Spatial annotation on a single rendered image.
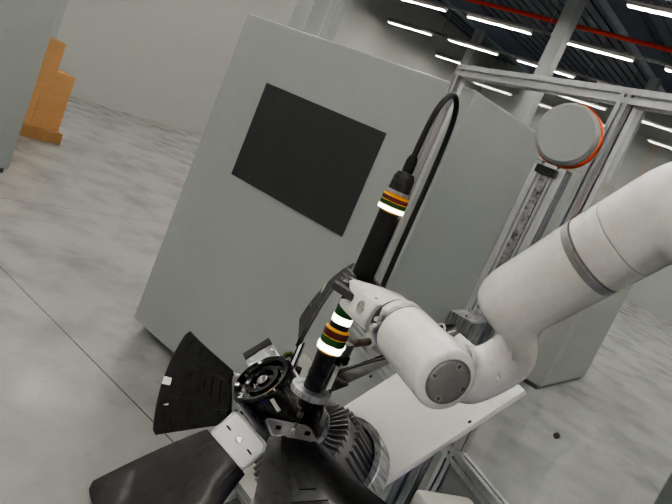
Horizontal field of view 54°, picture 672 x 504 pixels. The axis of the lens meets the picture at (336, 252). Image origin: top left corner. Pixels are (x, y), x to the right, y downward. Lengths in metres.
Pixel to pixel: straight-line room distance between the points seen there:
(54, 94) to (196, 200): 5.40
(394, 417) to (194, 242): 2.75
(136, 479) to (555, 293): 0.80
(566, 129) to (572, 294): 1.01
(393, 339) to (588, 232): 0.30
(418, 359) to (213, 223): 3.16
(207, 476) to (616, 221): 0.81
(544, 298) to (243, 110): 3.28
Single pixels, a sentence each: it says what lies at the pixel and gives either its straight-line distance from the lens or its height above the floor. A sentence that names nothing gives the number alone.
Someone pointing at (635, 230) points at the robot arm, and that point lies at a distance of 0.69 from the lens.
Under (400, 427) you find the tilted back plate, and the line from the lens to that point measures 1.40.
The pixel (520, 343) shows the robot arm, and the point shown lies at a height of 1.55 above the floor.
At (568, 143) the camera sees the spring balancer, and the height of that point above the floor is 1.86.
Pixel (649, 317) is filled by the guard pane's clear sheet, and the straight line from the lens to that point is 1.58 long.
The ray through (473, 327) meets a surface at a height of 1.38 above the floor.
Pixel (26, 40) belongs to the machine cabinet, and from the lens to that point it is 6.75.
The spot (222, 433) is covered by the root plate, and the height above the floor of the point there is 1.11.
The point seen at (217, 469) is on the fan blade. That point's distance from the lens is 1.23.
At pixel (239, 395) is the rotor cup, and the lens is 1.21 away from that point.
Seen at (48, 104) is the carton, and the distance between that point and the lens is 9.25.
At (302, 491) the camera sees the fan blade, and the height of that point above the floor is 1.18.
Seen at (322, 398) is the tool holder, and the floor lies 1.27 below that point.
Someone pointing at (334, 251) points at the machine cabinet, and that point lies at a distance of 3.31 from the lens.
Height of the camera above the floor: 1.70
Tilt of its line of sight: 11 degrees down
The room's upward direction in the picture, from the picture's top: 23 degrees clockwise
